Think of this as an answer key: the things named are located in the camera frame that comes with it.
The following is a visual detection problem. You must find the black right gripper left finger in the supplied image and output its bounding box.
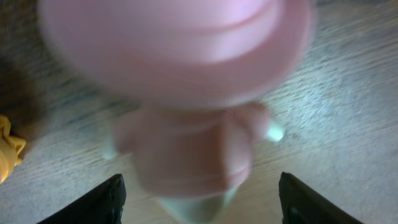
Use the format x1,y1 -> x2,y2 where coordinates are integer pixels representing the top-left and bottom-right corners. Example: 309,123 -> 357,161
38,174 -> 126,224

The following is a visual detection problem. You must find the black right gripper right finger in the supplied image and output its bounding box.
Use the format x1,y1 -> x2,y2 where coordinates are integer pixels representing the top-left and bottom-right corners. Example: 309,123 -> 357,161
279,172 -> 363,224

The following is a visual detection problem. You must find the yellow round toy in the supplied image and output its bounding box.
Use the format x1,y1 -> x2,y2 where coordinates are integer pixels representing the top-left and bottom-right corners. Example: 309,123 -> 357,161
1,115 -> 26,183

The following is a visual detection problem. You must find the pink white duck toy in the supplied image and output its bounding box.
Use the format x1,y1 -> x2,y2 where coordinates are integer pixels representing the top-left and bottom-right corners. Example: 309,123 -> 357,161
38,0 -> 315,223

